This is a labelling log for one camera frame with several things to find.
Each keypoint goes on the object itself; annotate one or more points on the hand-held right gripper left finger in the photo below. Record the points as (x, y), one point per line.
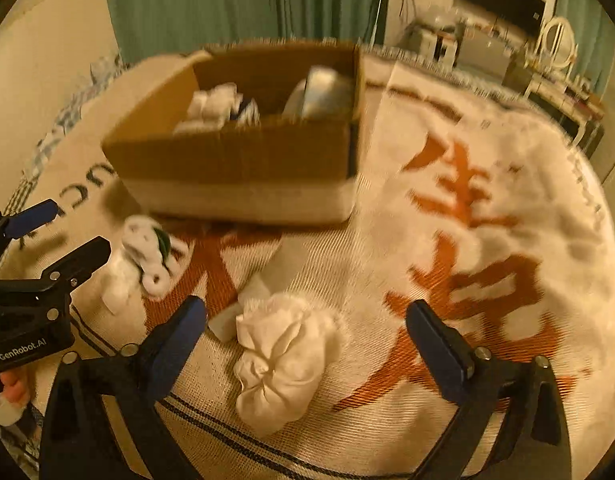
(180, 337)

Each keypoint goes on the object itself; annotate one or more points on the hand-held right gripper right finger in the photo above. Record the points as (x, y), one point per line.
(437, 352)

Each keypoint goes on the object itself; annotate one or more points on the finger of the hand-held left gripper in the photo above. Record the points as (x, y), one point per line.
(72, 262)
(34, 216)

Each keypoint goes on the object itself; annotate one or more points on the white patterned sock pair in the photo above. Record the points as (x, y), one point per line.
(145, 255)

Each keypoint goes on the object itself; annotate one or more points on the white sock bundle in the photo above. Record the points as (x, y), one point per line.
(280, 360)

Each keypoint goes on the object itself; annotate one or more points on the brown cardboard box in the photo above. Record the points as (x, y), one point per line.
(237, 170)

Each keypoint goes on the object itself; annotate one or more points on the person's left hand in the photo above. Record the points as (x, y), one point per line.
(16, 386)

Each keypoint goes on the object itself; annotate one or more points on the white folded cloth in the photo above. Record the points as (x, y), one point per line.
(260, 291)

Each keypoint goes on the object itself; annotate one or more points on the white orange printed blanket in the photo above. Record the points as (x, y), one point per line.
(387, 260)

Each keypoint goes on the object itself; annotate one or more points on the white crumpled socks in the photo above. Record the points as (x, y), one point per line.
(210, 105)

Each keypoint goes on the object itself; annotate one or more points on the grey rolled sock in box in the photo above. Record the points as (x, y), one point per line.
(320, 92)

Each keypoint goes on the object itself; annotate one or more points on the white dressing table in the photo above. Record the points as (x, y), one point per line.
(567, 97)

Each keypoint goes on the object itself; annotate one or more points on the green curtain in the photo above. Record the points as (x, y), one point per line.
(237, 5)
(595, 20)

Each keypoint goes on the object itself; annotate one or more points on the cluttered television cabinet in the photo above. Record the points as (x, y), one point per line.
(467, 45)

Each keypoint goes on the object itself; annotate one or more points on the white oval back chair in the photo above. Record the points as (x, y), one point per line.
(557, 42)

